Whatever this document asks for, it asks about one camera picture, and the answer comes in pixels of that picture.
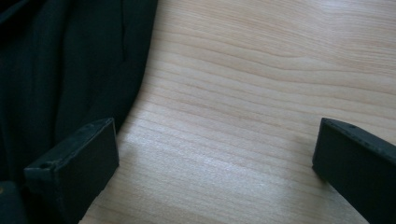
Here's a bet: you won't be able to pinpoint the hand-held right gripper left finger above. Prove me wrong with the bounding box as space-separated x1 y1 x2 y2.
23 117 120 224

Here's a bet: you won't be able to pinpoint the black shorts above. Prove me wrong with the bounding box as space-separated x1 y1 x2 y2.
0 0 159 224

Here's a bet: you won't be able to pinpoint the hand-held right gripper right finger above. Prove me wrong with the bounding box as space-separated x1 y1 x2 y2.
312 117 396 224

